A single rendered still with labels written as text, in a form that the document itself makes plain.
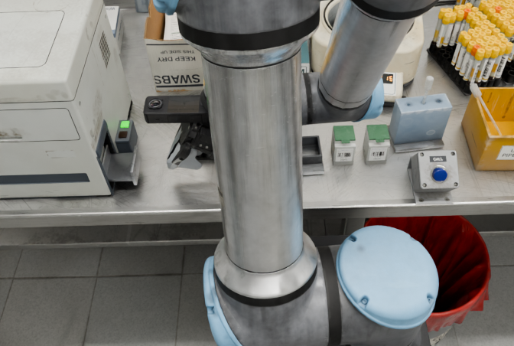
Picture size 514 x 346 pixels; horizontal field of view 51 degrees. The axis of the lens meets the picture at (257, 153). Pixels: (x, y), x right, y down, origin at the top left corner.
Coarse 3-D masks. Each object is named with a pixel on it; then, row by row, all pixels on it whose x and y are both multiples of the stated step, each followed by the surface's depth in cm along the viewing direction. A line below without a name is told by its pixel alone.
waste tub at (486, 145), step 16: (496, 96) 107; (512, 96) 107; (480, 112) 102; (496, 112) 110; (512, 112) 110; (464, 128) 111; (480, 128) 102; (512, 128) 111; (480, 144) 102; (496, 144) 99; (512, 144) 99; (480, 160) 102; (496, 160) 102; (512, 160) 102
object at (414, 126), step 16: (416, 96) 105; (432, 96) 105; (400, 112) 103; (416, 112) 102; (432, 112) 103; (448, 112) 103; (400, 128) 105; (416, 128) 106; (432, 128) 106; (400, 144) 109; (416, 144) 109; (432, 144) 109
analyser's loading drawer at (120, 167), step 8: (104, 152) 102; (136, 152) 103; (104, 160) 101; (112, 160) 105; (120, 160) 105; (128, 160) 105; (136, 160) 103; (104, 168) 101; (112, 168) 103; (120, 168) 103; (128, 168) 103; (136, 168) 103; (112, 176) 102; (120, 176) 102; (128, 176) 102; (136, 176) 103; (136, 184) 103
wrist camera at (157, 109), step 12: (156, 96) 93; (168, 96) 93; (180, 96) 93; (192, 96) 93; (144, 108) 91; (156, 108) 91; (168, 108) 91; (180, 108) 91; (192, 108) 91; (204, 108) 91; (156, 120) 91; (168, 120) 91; (180, 120) 92; (192, 120) 92; (204, 120) 92
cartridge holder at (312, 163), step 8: (304, 136) 108; (312, 136) 108; (304, 144) 109; (312, 144) 109; (304, 152) 108; (312, 152) 108; (320, 152) 105; (304, 160) 105; (312, 160) 105; (320, 160) 105; (304, 168) 105; (312, 168) 105; (320, 168) 105
